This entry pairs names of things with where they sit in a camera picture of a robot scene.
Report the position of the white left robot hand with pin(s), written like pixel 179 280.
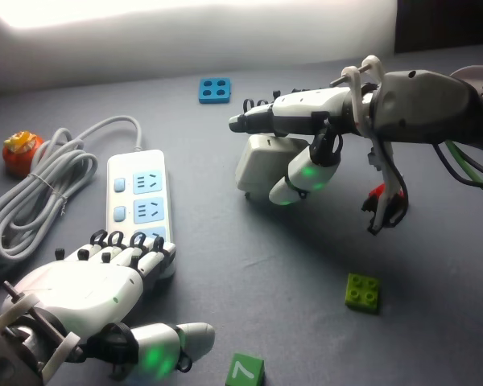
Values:
pixel 84 293

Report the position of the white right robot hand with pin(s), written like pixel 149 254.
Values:
pixel 306 108

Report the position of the white power adapter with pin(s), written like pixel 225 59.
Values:
pixel 261 165

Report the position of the blue four-hole block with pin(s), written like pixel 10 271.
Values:
pixel 214 91

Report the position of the red toy brick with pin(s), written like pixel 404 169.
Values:
pixel 374 192

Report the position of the white backdrop board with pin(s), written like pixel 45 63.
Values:
pixel 185 40

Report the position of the orange toy fruit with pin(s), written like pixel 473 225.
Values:
pixel 18 157

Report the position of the grey table cloth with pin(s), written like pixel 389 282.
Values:
pixel 265 261

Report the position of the green cube number 7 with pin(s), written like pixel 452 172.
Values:
pixel 243 372

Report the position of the lime green toy brick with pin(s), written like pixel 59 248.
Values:
pixel 361 293

